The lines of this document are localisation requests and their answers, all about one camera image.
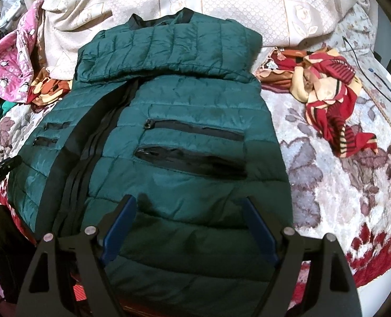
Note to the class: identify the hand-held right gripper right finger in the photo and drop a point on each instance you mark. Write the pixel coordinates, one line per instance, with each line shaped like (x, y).
(259, 231)

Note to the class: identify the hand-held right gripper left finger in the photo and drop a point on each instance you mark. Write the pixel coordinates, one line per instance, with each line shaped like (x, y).
(119, 228)

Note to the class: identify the green quilted jacket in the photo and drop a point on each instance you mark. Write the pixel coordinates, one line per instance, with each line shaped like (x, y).
(182, 105)

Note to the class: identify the green cloth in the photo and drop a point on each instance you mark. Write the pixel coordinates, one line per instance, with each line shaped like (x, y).
(2, 109)

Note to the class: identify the dark cloth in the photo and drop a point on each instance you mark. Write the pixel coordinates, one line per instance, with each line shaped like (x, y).
(7, 237)

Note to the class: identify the orange floral cloth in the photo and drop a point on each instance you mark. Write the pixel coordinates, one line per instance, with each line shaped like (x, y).
(47, 92)

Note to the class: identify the pink penguin print garment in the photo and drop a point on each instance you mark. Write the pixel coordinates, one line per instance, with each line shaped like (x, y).
(7, 62)

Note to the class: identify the red striped scarf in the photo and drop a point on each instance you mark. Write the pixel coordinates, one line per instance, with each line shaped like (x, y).
(327, 112)

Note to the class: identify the clear plastic bag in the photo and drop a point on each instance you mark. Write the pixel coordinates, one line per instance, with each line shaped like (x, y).
(10, 13)

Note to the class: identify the cream embossed bedspread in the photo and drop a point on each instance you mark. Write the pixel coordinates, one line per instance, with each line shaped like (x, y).
(248, 13)

